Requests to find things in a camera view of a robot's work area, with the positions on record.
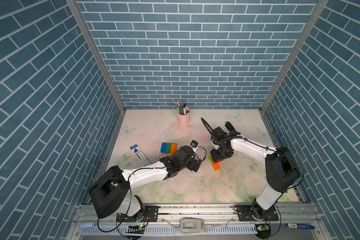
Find orange lego brick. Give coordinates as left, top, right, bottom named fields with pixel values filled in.
left=170, top=143, right=177, bottom=155
left=212, top=163, right=221, bottom=171

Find red lego brick top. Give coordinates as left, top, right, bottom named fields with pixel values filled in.
left=212, top=160, right=224, bottom=164

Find blue lego brick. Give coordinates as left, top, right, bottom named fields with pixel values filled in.
left=160, top=143, right=168, bottom=154

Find dark green lego brick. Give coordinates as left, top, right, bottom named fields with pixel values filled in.
left=166, top=143, right=172, bottom=154

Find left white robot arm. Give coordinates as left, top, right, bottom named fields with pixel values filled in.
left=88, top=141, right=203, bottom=219

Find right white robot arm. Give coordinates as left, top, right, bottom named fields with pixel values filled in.
left=207, top=122, right=304, bottom=221

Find black stapler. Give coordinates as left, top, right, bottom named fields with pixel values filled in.
left=225, top=122, right=236, bottom=132

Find pink pen cup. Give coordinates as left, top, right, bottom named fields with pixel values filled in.
left=177, top=107, right=191, bottom=126

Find pens in cup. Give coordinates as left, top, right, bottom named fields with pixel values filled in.
left=175, top=100, right=187, bottom=116

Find white blue small box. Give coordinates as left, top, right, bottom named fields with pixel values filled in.
left=130, top=145, right=151, bottom=167

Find white handheld device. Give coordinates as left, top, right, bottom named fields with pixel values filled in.
left=180, top=218, right=205, bottom=234

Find blue white marker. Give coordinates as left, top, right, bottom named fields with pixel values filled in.
left=286, top=223, right=316, bottom=230

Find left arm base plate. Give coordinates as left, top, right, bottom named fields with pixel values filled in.
left=117, top=205, right=159, bottom=223

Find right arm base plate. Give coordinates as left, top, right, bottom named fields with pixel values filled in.
left=234, top=205, right=279, bottom=222

